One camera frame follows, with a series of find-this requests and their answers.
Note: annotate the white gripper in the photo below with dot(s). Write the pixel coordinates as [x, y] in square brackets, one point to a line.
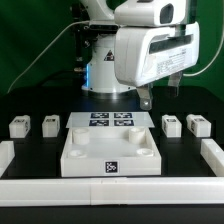
[143, 55]

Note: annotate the white square tabletop part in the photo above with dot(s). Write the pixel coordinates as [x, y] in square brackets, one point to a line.
[110, 151]

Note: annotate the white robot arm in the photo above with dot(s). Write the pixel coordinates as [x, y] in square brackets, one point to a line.
[101, 80]

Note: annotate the white right obstacle block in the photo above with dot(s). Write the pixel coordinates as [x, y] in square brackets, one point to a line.
[213, 155]

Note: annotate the white obstacle block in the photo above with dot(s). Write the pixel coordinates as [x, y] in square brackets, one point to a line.
[7, 154]
[213, 155]

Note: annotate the white sheet with markers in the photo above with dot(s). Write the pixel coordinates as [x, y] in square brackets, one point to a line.
[86, 119]

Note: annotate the white front obstacle bar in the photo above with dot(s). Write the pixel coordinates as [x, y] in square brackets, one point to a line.
[112, 191]

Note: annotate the white left obstacle block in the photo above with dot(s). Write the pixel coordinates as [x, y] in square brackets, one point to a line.
[7, 154]

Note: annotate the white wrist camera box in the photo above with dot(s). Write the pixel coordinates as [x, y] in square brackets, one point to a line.
[150, 13]

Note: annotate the black post behind robot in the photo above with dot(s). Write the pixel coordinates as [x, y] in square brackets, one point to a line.
[77, 15]

